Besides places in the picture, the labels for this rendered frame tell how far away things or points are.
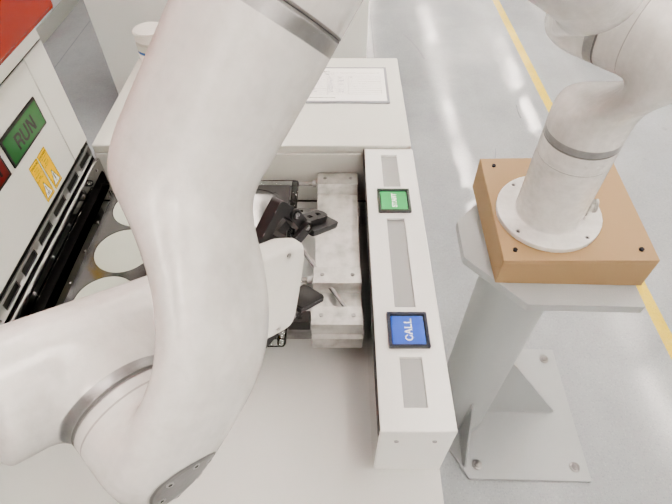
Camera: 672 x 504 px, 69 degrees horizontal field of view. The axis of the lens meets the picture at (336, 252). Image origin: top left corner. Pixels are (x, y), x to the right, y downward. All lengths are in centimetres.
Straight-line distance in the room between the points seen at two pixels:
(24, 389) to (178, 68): 20
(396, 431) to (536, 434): 115
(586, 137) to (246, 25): 63
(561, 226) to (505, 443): 92
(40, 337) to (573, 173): 75
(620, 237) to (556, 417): 90
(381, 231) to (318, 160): 25
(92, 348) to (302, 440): 47
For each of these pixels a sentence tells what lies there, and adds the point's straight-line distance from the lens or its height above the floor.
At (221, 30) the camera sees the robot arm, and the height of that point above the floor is 144.
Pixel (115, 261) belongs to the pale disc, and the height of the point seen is 90.
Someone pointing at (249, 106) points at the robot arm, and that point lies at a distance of 26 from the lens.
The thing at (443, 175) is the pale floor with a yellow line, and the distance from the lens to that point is 245.
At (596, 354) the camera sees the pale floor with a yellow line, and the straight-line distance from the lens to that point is 199.
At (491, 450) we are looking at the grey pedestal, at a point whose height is 1.
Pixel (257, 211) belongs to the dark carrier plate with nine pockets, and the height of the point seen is 90.
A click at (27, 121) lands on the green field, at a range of 91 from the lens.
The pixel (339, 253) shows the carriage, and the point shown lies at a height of 88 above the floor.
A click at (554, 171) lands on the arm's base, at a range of 87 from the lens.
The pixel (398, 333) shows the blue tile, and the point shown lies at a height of 96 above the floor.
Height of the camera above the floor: 154
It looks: 49 degrees down
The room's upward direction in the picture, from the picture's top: straight up
